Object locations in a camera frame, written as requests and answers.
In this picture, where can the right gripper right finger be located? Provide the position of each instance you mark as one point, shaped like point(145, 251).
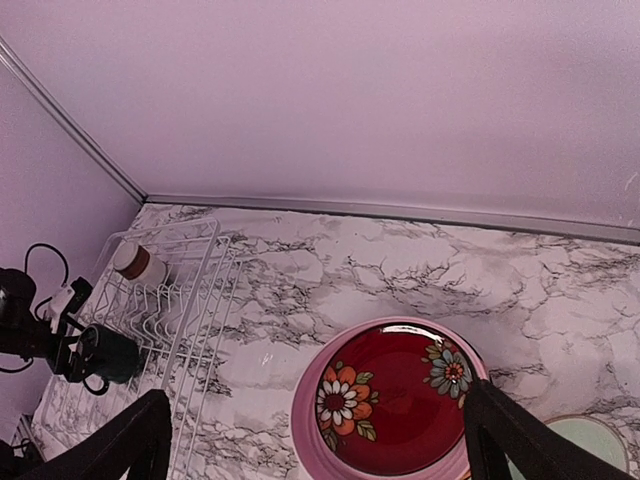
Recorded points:
point(498, 431)

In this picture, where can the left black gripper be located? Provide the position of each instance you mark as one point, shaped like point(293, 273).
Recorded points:
point(33, 340)

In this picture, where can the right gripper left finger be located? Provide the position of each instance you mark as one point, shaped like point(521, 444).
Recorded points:
point(136, 444)

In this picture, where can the dark green mug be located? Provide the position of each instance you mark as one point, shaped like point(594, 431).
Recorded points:
point(103, 357)

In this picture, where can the pale green bowl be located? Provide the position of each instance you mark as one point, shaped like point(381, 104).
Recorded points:
point(594, 436)

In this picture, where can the brown and white cup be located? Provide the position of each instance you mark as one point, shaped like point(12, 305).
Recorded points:
point(136, 264)

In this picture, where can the pink plate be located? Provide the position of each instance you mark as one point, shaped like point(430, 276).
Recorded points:
point(311, 450)

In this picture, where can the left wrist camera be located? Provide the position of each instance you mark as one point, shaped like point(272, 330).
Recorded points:
point(18, 291)

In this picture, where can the white wire dish rack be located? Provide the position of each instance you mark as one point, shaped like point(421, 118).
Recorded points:
point(172, 324)

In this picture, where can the left aluminium frame post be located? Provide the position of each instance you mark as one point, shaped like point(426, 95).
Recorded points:
point(12, 62)

